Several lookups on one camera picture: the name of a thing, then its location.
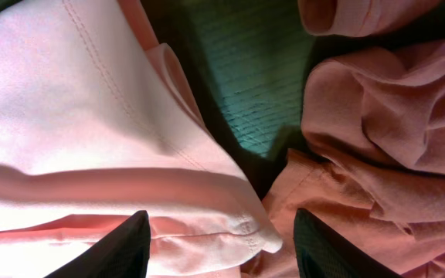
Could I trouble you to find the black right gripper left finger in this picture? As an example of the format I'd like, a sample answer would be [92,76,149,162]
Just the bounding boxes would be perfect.
[46,211,151,278]

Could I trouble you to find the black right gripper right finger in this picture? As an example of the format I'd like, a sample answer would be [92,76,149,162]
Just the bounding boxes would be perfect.
[294,208,400,278]

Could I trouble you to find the red printed t-shirt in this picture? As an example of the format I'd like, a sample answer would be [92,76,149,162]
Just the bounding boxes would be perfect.
[242,1,445,277]

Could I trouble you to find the light pink t-shirt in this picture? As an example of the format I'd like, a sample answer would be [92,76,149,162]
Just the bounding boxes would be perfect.
[0,0,283,277]

